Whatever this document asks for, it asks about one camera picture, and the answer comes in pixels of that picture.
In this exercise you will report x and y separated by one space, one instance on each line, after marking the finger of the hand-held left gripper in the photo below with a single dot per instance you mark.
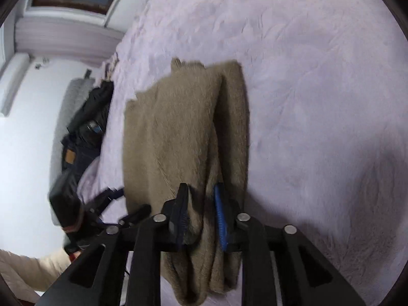
137 213
106 197

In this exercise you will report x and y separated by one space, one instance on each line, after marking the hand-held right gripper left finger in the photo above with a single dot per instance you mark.
178 216

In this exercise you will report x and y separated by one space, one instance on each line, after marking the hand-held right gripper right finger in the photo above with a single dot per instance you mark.
220 220

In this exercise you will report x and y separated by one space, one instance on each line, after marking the brown knit sweater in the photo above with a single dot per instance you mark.
178 134

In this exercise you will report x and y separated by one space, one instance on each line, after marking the lilac folded quilt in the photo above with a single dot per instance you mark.
89 178

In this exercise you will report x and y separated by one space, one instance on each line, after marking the dark blue jeans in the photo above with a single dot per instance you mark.
76 159

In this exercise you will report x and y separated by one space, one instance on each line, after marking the black jacket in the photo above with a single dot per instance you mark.
95 105

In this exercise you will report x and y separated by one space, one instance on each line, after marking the lilac plush blanket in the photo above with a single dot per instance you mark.
318 102

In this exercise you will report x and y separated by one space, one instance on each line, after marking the lilac curtain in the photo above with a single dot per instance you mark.
63 38

